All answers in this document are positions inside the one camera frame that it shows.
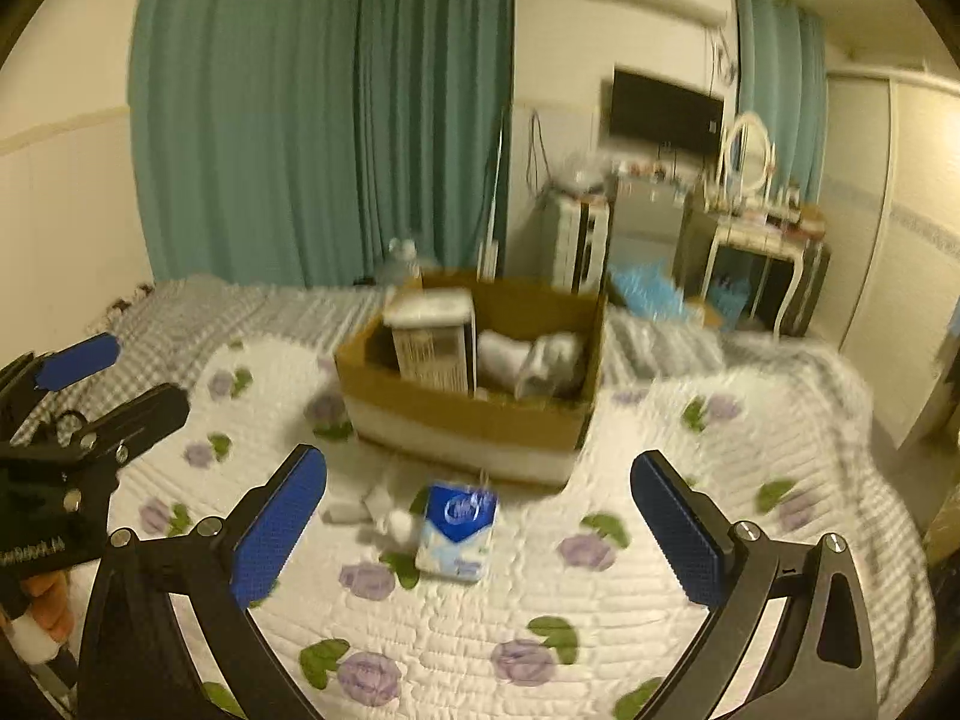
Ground large tissue paper pack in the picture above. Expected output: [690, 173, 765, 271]
[382, 288, 477, 395]

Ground small blue tissue pack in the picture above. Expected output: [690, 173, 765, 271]
[415, 484, 498, 583]

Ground white socks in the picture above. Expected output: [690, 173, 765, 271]
[477, 330, 586, 400]

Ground operator hand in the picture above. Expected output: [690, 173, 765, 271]
[2, 571, 75, 667]

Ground grey checked bed sheet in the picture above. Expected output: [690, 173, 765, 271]
[14, 275, 874, 444]

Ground white floral quilt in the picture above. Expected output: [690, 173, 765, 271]
[109, 332, 935, 718]

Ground clear water jug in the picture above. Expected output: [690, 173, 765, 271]
[374, 238, 421, 286]

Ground large teal curtain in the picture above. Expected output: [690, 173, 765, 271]
[128, 0, 514, 288]

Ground brown cardboard box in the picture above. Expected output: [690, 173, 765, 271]
[335, 271, 607, 489]

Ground dark suitcase by table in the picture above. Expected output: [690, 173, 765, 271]
[781, 242, 832, 337]

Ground blue plastic bag box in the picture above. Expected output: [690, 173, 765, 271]
[605, 265, 724, 330]

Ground white dressing table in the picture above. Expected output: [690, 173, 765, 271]
[674, 210, 822, 337]

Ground white suitcase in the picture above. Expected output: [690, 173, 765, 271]
[540, 190, 610, 296]

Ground small grey refrigerator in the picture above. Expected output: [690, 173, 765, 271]
[608, 176, 686, 273]

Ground white louvred wardrobe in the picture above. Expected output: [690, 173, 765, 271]
[811, 67, 958, 445]

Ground white oval vanity mirror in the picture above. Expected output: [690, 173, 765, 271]
[718, 110, 776, 203]

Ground teal curtain by wardrobe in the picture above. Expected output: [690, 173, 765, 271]
[736, 0, 827, 202]

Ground black wall television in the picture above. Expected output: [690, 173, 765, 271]
[608, 67, 724, 158]

